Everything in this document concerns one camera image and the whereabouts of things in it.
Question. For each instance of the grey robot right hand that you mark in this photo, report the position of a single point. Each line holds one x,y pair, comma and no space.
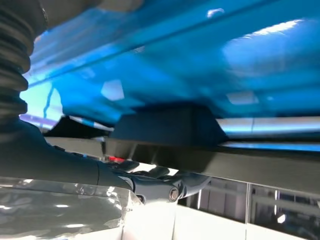
62,165

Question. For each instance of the blue steel shelf rack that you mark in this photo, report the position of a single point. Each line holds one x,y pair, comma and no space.
175,49

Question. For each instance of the red barrier belt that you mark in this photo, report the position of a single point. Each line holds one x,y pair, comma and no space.
116,159

